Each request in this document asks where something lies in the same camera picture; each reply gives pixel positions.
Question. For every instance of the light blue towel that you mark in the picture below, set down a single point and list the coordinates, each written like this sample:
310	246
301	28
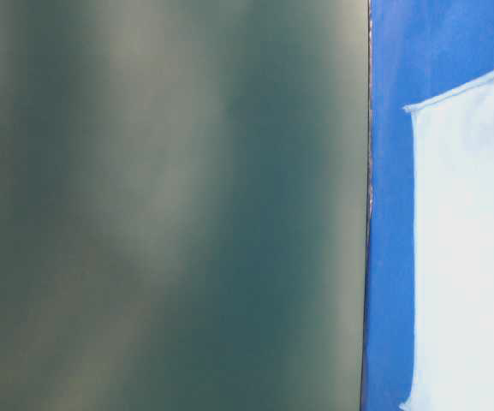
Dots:
454	249

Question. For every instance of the blue table cloth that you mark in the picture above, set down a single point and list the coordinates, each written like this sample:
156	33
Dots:
418	50

